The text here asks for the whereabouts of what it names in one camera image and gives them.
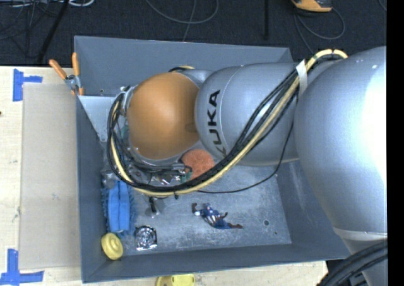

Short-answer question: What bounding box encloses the orange round sponge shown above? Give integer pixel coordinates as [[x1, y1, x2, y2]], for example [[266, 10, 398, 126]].
[[181, 148, 217, 181]]

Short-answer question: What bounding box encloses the blue fluffy cloth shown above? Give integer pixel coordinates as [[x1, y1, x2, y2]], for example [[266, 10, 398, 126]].
[[100, 179, 138, 237]]

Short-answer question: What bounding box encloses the shiny silver square packet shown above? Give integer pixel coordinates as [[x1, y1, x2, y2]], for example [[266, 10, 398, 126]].
[[134, 225, 158, 251]]

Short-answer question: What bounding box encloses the blue toy figure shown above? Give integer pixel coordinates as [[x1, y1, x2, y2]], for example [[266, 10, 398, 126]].
[[191, 202, 244, 230]]

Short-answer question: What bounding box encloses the yellow round toy wheel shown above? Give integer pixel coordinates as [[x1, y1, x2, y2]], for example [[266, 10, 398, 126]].
[[100, 232, 124, 261]]

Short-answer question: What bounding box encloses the grey metal bin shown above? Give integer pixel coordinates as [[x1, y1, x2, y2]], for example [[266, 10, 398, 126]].
[[73, 35, 352, 284]]

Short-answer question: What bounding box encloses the pale flat board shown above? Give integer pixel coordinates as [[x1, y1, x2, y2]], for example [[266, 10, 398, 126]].
[[18, 82, 81, 270]]

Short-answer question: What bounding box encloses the black cylinder on white bracket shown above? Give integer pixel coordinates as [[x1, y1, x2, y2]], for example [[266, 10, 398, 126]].
[[147, 195, 160, 217]]

